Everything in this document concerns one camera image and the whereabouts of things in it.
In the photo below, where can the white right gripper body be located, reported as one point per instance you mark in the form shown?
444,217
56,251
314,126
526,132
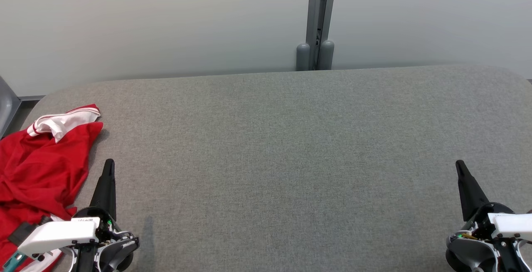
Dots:
511,224

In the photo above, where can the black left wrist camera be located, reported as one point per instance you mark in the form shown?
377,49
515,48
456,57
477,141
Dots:
23,230

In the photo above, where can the grey partition leg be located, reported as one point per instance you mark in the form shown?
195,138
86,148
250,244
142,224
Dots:
6,105

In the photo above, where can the grey partition post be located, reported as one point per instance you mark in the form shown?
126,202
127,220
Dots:
318,6

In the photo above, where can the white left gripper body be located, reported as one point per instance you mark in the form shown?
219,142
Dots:
62,234

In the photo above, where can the red Bulls jersey top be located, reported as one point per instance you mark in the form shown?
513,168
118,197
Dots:
41,168

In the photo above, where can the teal left camera connector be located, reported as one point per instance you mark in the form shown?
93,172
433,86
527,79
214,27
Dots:
9,262

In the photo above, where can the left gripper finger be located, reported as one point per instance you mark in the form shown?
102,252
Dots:
106,189

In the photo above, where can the grey partition base rail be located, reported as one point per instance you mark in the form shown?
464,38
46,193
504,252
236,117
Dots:
31,97

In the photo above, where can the grey cylindrical post cap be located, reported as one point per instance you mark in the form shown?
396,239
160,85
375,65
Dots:
326,55
303,58

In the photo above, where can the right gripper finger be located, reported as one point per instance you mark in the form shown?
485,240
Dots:
469,193

